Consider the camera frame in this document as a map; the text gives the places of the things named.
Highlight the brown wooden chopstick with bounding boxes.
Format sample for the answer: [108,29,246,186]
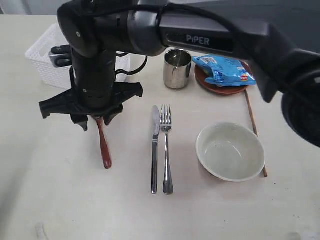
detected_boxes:
[244,90,268,178]

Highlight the silver fork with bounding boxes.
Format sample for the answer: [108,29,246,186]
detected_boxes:
[160,104,174,195]

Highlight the white perforated plastic basket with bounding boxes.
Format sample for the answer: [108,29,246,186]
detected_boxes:
[24,22,133,90]

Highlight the reddish brown wooden spoon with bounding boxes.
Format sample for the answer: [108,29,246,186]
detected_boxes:
[93,116,112,169]

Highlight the brown round wooden plate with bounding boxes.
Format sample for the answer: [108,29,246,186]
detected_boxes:
[194,59,254,96]

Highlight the shiny steel cup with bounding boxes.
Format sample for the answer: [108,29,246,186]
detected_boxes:
[163,48,192,90]

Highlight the blue packet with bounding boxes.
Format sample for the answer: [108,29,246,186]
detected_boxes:
[192,55,256,87]

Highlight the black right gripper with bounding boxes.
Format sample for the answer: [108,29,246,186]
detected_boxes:
[39,49,144,132]

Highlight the grey speckled ceramic dish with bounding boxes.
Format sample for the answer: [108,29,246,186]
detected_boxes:
[195,122,266,183]

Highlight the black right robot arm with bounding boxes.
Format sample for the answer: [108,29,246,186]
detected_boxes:
[39,0,320,146]

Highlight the silver table knife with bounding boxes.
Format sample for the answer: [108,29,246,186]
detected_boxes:
[151,105,160,194]

